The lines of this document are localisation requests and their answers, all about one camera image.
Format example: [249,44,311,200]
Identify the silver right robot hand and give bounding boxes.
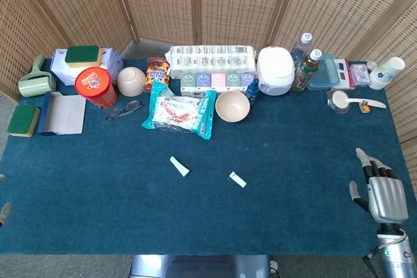
[349,147,410,225]

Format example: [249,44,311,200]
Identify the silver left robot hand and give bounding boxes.
[0,173,12,229]

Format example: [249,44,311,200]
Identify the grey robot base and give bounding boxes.
[130,254,272,278]

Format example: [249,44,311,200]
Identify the green and yellow sponge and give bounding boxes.
[64,45,102,69]
[7,104,42,138]

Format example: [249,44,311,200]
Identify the patterned glass bowl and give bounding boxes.
[326,88,353,115]

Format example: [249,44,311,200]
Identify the beige plastic spoon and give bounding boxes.
[331,90,388,110]

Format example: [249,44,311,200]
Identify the blue white folder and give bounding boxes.
[36,91,87,137]

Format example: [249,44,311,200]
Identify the stack of paper cups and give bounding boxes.
[368,56,407,91]

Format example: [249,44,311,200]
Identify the blue carpet table mat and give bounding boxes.
[0,58,417,257]

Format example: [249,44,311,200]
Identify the purple wipes box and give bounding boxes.
[349,62,372,88]

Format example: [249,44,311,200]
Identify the green lint roller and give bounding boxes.
[17,53,57,98]

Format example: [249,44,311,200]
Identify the red white box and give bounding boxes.
[333,59,357,91]

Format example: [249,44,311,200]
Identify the clear container blue lid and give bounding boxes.
[306,52,341,92]

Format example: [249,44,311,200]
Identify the green tea bottle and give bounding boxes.
[289,48,324,95]

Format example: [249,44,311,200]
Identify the white plastic tissue pack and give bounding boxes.
[50,46,124,87]

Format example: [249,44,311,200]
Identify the orange instant noodle cup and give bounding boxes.
[74,66,118,110]

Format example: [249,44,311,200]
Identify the black-framed eyeglasses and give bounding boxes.
[105,100,145,121]

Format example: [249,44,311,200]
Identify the white lidded plastic pot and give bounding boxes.
[256,46,296,97]

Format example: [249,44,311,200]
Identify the blue spray bottle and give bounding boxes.
[244,77,261,107]

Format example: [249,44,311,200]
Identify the clear plastic water bottle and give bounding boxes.
[290,33,315,68]

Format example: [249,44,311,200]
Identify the upright beige bowl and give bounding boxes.
[214,90,252,124]

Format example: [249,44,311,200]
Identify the upturned beige bowl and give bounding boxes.
[116,66,147,98]

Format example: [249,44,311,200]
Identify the small purple tissue pack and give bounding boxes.
[195,73,213,96]
[240,72,257,89]

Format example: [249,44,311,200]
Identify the small green tissue pack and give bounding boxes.
[225,72,243,93]
[179,74,197,97]

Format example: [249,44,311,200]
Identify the teal snack bag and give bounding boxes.
[141,81,217,141]

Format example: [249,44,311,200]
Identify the brown cookie bag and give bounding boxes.
[143,57,171,94]

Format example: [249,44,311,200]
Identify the large toilet roll pack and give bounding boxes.
[167,44,259,81]

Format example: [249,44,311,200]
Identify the woven wooden folding screen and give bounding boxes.
[0,0,417,194]

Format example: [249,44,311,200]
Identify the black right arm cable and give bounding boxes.
[362,229,408,278]

